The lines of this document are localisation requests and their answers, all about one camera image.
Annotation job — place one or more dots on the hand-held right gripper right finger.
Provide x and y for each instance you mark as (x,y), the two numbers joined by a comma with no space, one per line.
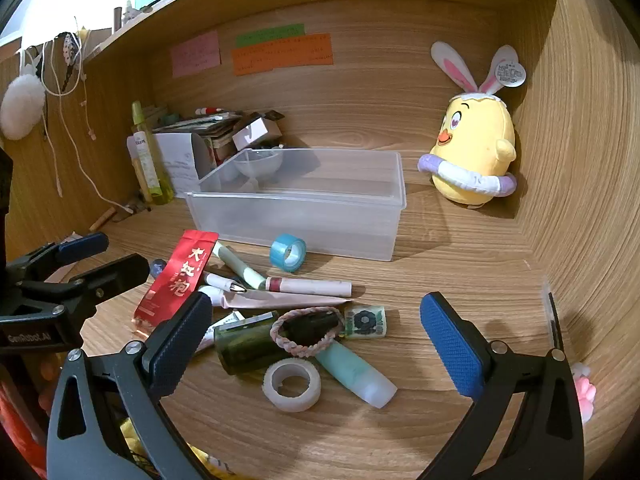
(452,345)

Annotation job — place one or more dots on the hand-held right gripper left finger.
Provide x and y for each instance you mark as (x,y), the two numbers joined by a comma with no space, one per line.
(175,355)

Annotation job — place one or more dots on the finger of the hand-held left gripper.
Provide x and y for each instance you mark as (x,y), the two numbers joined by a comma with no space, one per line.
(117,272)
(82,247)

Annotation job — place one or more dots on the red foil packet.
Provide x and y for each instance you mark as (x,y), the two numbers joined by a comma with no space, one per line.
(175,270)

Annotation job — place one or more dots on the dark green bottle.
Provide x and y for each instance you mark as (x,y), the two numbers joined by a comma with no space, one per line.
(245,347)

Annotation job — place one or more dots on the teal squeeze tube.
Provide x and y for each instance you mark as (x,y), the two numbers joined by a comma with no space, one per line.
(355,372)

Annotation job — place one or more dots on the black cylindrical case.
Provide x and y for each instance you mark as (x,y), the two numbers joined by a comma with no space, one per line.
(310,330)

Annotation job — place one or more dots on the white pen with red band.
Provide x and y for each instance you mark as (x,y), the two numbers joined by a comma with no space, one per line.
(315,286)

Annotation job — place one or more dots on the clear plastic storage bin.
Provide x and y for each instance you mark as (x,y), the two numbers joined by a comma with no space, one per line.
(300,220)

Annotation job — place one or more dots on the brown stick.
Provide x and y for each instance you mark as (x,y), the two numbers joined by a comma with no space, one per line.
(102,219)

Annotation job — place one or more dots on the blue Max staples box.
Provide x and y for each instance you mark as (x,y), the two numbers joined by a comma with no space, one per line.
(159,266)

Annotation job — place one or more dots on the white pen with metal nib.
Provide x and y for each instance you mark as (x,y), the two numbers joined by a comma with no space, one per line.
(220,281)

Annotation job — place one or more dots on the green flower print packet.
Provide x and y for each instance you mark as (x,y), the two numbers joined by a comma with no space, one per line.
(367,322)

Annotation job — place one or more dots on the yellow-green bottle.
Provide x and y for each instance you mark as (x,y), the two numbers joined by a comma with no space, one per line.
(162,187)

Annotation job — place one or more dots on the flat white tube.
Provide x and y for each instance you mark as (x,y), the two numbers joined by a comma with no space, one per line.
(260,302)

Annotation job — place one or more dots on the pale green tube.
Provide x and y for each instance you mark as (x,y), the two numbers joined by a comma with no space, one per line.
(240,267)

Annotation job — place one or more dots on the orange cloth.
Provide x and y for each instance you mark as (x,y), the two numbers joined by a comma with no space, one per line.
(15,435)

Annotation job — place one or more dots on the white tape roll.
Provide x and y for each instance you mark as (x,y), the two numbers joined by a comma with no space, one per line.
(280,395)

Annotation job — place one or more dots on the white open cardboard box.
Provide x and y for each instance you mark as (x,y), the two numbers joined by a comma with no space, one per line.
(177,160)

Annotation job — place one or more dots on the pink plush toy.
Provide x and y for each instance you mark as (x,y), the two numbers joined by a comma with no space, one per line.
(584,392)

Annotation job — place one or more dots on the blue tape roll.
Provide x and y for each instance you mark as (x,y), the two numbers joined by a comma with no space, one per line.
(280,255)

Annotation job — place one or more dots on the white fluffy pompom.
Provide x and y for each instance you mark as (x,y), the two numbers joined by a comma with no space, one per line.
(20,107)

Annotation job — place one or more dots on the stack of paper packets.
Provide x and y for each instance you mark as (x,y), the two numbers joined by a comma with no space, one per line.
(200,122)

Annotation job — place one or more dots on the white bowl with items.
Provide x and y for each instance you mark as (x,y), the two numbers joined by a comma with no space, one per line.
(257,162)

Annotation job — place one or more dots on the red and white marker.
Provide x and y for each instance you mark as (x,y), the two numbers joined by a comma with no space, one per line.
(210,110)

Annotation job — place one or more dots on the small white box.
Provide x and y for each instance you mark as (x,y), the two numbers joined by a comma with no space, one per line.
(255,132)

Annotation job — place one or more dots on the yellow chick plush toy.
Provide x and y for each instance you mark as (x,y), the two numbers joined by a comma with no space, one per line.
(475,130)

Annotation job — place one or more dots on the pink paper note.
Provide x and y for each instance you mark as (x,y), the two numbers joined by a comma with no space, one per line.
(196,54)

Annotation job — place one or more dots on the orange paper note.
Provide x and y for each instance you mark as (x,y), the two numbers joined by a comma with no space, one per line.
(282,55)

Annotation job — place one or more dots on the green paper note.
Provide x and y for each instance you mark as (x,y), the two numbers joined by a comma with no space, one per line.
(270,35)

